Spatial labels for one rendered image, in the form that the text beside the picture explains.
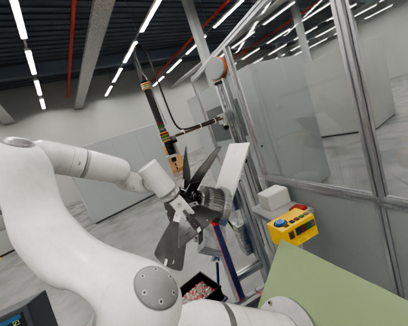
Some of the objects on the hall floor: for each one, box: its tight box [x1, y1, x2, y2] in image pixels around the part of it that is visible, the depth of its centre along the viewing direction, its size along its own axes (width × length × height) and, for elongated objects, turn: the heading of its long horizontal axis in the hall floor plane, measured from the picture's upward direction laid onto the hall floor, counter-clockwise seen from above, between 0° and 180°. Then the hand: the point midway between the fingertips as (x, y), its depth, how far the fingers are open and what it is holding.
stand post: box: [220, 255, 240, 301], centre depth 140 cm, size 4×9×91 cm, turn 81°
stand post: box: [234, 180, 271, 283], centre depth 144 cm, size 4×9×115 cm, turn 81°
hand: (194, 224), depth 90 cm, fingers closed
